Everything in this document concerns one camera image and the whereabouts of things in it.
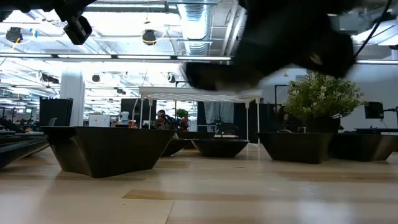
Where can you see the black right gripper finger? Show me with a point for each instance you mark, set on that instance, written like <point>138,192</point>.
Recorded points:
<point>335,53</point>
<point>224,76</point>

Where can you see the black square mini plate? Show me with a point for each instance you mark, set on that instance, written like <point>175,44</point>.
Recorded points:
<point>295,147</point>
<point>105,149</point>
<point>363,147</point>
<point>196,135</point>

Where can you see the black leaf-shaped mini plate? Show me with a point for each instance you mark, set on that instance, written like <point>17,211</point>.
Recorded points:
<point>175,146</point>
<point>220,148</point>
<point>15,152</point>

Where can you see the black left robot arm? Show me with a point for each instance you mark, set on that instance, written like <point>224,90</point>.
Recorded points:
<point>31,3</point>

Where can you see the yellow hanging pendant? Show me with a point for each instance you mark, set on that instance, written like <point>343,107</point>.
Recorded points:
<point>285,74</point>

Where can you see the artificial plant in black pot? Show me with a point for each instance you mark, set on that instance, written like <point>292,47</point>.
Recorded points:
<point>323,99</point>

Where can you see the small plant in red pot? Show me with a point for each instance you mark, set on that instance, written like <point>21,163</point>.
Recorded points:
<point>182,112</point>

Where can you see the black partition panel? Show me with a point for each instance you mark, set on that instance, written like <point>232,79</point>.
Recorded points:
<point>56,112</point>
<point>270,118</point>

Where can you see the black monitor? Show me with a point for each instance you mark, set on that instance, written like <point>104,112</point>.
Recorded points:
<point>374,109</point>

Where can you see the person at desk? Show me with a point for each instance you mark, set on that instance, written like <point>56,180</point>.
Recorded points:
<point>161,115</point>

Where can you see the long linear light bar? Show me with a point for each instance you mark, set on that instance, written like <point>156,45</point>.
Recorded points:
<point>143,57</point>

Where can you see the white square column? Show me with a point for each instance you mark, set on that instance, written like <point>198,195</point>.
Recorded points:
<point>72,96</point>

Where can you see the black screen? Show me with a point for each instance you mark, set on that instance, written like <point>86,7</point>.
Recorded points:
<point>129,107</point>

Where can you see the white jug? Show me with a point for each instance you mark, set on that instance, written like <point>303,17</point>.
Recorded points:
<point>125,117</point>

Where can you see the white cabinet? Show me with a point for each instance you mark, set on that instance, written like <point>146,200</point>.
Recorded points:
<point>99,120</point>

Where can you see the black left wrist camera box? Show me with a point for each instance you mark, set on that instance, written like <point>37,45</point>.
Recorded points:
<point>77,30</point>

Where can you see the silver spiral air duct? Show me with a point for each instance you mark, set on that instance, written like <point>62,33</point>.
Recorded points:
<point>194,28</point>

